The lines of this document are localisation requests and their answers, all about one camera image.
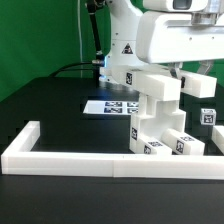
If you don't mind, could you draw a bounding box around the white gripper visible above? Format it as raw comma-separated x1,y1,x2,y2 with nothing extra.
136,11,224,79

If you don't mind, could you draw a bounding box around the white chair back part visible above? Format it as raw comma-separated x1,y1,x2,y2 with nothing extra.
100,64,217,101

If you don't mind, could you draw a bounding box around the white chair seat part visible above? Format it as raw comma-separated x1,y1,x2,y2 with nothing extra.
129,94,186,153

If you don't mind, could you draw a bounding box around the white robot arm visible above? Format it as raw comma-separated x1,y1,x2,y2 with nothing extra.
86,0,224,79

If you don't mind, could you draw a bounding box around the white tag sheet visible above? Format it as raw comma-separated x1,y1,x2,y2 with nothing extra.
84,100,138,115

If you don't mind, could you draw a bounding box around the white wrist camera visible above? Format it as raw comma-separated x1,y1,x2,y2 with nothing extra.
143,0,208,12

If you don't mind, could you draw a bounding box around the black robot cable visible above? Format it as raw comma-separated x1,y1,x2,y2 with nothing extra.
49,61,105,78

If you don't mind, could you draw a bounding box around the white thin cable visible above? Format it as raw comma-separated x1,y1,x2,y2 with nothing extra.
77,0,84,79

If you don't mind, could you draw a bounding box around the white U-shaped fence frame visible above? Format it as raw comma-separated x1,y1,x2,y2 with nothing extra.
1,121,224,180

